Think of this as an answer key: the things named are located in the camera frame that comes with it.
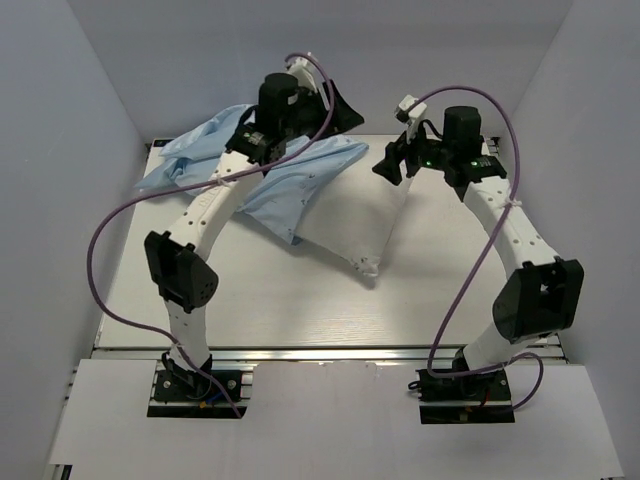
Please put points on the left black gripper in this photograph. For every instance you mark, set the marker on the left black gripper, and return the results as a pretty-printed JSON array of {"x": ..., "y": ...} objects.
[{"x": 344, "y": 117}]

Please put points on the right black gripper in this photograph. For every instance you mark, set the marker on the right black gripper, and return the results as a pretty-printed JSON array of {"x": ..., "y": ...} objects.
[{"x": 389, "y": 167}]

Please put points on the white pillow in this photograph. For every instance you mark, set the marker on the white pillow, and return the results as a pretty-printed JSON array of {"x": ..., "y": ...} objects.
[{"x": 354, "y": 215}]

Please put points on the light blue pillowcase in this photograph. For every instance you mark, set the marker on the light blue pillowcase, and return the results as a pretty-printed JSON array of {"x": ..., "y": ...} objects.
[{"x": 280, "y": 200}]

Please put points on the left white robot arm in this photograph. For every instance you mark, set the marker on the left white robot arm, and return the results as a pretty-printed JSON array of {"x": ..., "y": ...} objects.
[{"x": 177, "y": 258}]

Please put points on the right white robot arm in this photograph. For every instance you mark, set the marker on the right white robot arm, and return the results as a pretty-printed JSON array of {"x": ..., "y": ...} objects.
[{"x": 542, "y": 289}]

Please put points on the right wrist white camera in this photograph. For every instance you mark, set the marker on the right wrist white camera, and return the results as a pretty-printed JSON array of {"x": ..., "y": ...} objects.
[{"x": 411, "y": 113}]

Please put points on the wrist white camera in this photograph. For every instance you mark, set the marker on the wrist white camera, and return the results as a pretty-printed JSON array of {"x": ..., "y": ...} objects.
[
  {"x": 411, "y": 113},
  {"x": 304, "y": 70}
]

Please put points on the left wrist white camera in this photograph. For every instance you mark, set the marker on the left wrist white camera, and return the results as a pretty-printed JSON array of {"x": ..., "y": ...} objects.
[{"x": 304, "y": 70}]

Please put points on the right aluminium side rail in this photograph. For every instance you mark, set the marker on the right aluminium side rail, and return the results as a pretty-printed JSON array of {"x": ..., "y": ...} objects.
[{"x": 493, "y": 145}]

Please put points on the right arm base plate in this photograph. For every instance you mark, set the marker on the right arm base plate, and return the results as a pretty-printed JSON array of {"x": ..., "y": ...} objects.
[{"x": 478, "y": 399}]

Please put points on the aluminium front rail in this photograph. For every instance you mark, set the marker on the aluminium front rail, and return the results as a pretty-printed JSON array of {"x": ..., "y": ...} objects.
[{"x": 551, "y": 354}]

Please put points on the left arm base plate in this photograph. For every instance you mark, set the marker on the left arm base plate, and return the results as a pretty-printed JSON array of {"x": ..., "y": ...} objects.
[{"x": 169, "y": 400}]

